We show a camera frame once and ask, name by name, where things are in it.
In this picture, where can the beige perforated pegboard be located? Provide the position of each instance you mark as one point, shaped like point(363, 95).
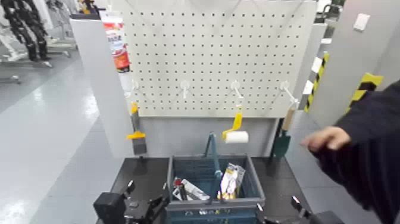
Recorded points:
point(212, 47)

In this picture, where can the black office chair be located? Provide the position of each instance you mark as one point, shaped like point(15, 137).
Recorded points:
point(331, 9)

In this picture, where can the white paper label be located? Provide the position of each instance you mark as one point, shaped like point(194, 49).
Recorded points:
point(316, 64)
point(307, 87)

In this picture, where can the red white sealant tube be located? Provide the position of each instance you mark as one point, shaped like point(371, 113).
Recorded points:
point(117, 47)

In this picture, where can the yellow white packaged tool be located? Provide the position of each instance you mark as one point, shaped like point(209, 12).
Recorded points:
point(229, 184)

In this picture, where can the person arm navy sleeve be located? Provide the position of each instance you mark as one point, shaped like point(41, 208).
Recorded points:
point(375, 150)

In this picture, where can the yellow black hazard tape strip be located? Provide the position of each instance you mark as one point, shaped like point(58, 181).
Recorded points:
point(317, 79)
point(364, 89)

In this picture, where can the yellow black machine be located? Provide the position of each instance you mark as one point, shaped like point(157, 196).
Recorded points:
point(87, 7)

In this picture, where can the white pegboard hook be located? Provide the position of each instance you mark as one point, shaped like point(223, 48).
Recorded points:
point(285, 85)
point(185, 85)
point(235, 85)
point(134, 85)

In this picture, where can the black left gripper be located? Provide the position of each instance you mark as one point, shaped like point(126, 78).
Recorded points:
point(139, 210)

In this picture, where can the red black white package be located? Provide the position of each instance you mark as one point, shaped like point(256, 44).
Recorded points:
point(193, 192)

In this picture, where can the person hand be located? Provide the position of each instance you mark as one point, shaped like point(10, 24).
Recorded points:
point(328, 137)

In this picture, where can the white wall switch plate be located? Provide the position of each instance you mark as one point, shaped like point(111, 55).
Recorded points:
point(361, 22)

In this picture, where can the grey yellow paint brush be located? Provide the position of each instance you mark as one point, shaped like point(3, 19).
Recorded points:
point(139, 145)

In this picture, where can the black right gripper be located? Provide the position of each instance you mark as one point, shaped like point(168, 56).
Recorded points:
point(287, 220)

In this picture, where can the teal grey folding crate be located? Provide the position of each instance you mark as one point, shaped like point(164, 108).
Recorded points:
point(200, 170)

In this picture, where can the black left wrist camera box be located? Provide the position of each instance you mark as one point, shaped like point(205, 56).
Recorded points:
point(109, 208)

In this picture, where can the black humanoid robot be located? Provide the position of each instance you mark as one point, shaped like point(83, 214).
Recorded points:
point(34, 31)

